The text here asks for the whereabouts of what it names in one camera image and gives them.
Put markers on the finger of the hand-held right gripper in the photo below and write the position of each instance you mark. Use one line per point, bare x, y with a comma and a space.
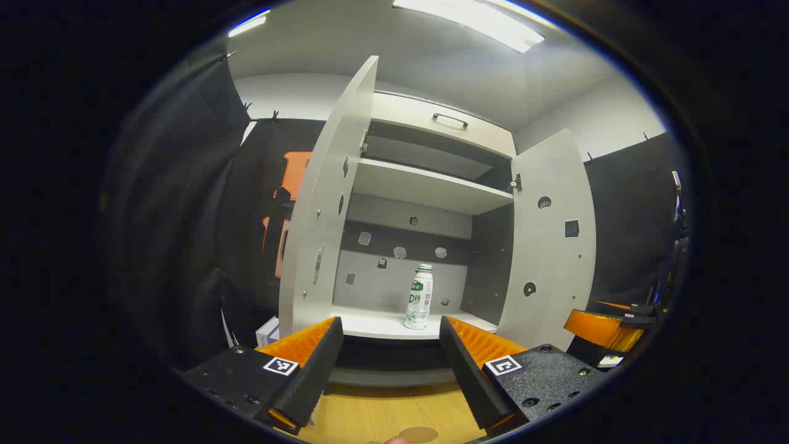
638, 316
601, 330

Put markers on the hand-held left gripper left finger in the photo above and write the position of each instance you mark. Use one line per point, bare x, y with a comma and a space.
314, 370

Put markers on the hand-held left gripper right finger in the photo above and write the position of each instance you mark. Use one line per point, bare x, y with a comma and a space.
465, 370

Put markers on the round brown coaster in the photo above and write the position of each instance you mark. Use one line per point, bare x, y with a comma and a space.
419, 435

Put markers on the white plastic bottle green label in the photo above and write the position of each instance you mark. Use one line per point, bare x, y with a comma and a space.
419, 302

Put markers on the white cabinet door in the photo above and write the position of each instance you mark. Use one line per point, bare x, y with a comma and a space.
548, 265
320, 185

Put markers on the white cabinet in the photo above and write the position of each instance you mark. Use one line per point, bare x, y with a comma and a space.
382, 290

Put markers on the white cabinet shelf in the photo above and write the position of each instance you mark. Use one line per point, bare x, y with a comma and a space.
419, 185

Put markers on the white cabinet drawer front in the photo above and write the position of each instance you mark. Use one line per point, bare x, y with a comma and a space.
407, 117

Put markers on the black backdrop cloth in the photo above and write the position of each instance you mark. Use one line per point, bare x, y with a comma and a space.
185, 216
629, 216

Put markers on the small white blue box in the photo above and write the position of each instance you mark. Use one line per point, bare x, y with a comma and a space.
268, 333

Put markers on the long ceiling light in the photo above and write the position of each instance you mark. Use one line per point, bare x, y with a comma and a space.
474, 21
248, 23

